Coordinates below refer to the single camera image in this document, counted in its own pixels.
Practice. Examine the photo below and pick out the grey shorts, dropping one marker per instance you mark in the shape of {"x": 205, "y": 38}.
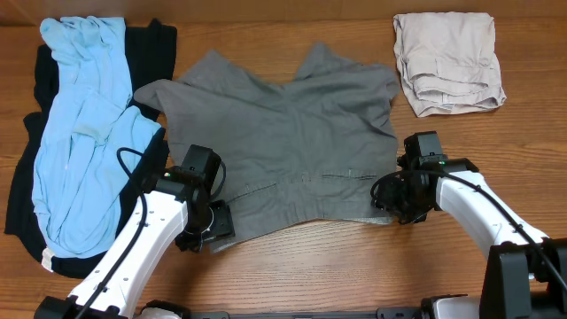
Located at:
{"x": 308, "y": 149}

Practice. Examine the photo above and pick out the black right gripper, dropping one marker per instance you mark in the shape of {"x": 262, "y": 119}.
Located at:
{"x": 384, "y": 198}

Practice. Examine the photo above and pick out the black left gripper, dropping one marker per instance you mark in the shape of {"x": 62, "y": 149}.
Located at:
{"x": 224, "y": 227}

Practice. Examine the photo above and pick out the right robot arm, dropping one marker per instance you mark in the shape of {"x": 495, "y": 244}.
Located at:
{"x": 525, "y": 273}

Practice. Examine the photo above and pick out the black garment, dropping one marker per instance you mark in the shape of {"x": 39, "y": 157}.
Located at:
{"x": 151, "y": 54}

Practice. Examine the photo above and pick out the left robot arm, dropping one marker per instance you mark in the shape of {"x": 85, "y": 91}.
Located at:
{"x": 181, "y": 207}

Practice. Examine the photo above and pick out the light blue garment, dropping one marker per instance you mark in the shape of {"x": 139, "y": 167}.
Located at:
{"x": 92, "y": 138}

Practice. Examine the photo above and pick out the folded beige shorts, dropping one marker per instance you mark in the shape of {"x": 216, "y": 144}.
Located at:
{"x": 447, "y": 62}

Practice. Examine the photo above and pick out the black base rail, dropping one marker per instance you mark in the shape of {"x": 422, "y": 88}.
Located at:
{"x": 301, "y": 315}

